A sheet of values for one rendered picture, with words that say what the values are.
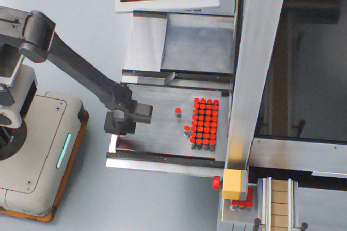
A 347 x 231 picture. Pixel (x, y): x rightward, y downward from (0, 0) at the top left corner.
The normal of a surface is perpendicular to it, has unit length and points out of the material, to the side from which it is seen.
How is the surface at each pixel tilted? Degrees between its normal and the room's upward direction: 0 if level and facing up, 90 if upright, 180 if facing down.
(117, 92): 64
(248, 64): 90
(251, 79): 90
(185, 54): 0
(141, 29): 0
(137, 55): 0
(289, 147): 90
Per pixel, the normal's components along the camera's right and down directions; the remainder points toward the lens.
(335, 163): -0.11, 0.87
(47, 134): -0.04, -0.49
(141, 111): 0.16, -0.37
